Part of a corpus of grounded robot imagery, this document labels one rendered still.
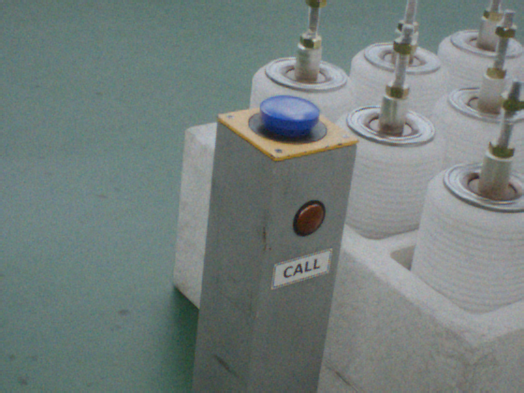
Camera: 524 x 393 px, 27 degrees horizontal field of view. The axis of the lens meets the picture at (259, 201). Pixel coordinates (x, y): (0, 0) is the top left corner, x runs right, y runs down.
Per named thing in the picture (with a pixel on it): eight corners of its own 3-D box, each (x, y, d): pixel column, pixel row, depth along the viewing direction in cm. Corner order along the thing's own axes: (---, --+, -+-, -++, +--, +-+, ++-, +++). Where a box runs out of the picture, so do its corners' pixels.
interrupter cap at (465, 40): (472, 31, 116) (473, 24, 116) (535, 51, 112) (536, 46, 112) (436, 45, 111) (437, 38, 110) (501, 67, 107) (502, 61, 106)
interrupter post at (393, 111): (371, 125, 91) (376, 89, 89) (396, 123, 92) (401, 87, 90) (384, 138, 89) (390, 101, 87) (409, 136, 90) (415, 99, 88)
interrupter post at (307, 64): (306, 86, 97) (311, 51, 95) (286, 78, 98) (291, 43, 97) (324, 80, 98) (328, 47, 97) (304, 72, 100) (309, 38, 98)
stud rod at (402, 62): (385, 109, 90) (400, 23, 86) (396, 109, 90) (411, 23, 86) (390, 114, 89) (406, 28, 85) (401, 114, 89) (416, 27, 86)
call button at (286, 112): (327, 140, 72) (332, 112, 71) (280, 150, 70) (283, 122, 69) (293, 117, 75) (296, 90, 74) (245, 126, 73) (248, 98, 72)
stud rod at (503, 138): (487, 173, 81) (509, 80, 77) (490, 167, 82) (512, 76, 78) (501, 176, 81) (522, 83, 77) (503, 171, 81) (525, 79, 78)
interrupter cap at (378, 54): (370, 75, 101) (371, 67, 101) (357, 46, 108) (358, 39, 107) (447, 80, 102) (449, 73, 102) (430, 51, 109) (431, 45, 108)
